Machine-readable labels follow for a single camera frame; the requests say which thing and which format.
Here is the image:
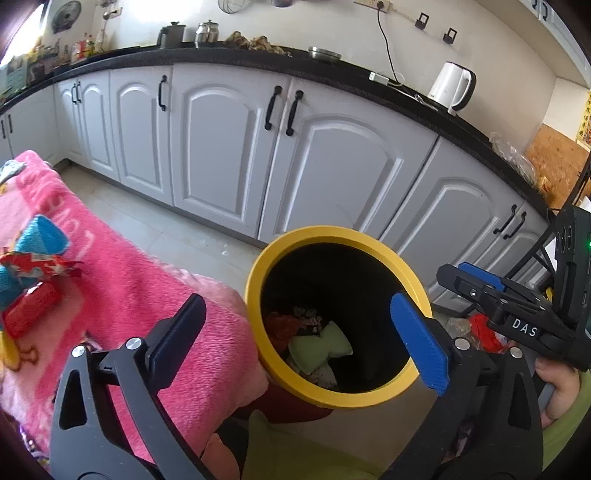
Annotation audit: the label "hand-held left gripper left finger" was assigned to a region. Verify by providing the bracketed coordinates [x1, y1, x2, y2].
[48, 293, 218, 480]

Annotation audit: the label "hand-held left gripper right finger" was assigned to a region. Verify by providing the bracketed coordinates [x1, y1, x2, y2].
[390, 292, 546, 480]

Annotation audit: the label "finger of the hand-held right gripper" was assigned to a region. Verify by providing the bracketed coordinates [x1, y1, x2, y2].
[436, 264, 555, 319]
[459, 262, 506, 291]

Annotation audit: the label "red plastic bag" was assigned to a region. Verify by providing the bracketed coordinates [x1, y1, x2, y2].
[264, 311, 301, 352]

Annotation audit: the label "yellow-rimmed trash bin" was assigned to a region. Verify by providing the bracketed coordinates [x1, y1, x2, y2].
[245, 226, 435, 409]

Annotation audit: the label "red packet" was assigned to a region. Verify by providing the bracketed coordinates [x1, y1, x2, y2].
[4, 281, 63, 339]

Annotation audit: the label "red white snack wrapper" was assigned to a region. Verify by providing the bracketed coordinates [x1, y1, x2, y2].
[0, 251, 85, 280]

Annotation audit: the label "person's right hand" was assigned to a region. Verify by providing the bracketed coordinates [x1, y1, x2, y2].
[533, 359, 583, 430]

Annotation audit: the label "person's left hand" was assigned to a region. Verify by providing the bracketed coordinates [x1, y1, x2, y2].
[202, 431, 241, 480]

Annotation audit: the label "red shopping bag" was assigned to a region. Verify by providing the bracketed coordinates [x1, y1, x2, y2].
[468, 313, 509, 354]

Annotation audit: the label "pink printed blanket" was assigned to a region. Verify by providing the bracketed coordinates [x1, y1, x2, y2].
[0, 150, 271, 472]

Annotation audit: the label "clear plastic bag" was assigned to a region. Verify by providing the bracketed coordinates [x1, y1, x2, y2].
[489, 131, 539, 182]

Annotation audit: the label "red floor mat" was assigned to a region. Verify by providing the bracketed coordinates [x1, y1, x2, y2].
[231, 383, 333, 423]

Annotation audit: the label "person's yellow-green clothing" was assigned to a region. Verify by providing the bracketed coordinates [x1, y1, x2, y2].
[240, 408, 389, 480]

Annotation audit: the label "white lower cabinets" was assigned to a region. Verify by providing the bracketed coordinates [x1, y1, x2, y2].
[0, 62, 550, 319]

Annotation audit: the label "white cabinets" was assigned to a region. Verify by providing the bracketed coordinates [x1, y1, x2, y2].
[0, 62, 550, 319]
[475, 0, 591, 88]

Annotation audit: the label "white electric kettle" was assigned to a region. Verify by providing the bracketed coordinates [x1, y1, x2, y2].
[428, 61, 477, 116]

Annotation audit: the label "white charger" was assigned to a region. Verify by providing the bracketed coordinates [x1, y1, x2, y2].
[368, 71, 402, 88]

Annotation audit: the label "black countertop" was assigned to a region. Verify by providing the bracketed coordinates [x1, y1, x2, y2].
[0, 44, 550, 217]

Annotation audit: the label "white upper cabinets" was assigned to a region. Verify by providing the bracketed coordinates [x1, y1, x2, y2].
[475, 0, 591, 88]

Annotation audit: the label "metal bowl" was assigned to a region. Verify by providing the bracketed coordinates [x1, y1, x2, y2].
[308, 45, 343, 63]

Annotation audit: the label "grey kettle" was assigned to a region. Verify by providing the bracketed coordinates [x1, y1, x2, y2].
[157, 21, 186, 49]

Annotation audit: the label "brown dried food pile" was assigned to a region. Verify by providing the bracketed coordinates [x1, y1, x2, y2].
[224, 30, 293, 57]

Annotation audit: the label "steel lidded canister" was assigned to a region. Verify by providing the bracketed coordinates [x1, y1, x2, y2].
[194, 19, 220, 47]

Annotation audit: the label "group of condiment bottles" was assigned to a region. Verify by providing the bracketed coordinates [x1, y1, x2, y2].
[69, 28, 109, 63]

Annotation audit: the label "countertop storage rack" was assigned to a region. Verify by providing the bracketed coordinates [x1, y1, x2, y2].
[0, 44, 63, 93]

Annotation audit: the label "yellow wall poster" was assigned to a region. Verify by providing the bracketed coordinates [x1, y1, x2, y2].
[576, 90, 591, 149]

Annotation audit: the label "black power cable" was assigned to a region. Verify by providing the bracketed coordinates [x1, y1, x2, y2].
[376, 7, 404, 86]

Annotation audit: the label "small wall fan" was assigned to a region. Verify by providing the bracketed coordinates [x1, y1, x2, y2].
[51, 0, 84, 33]

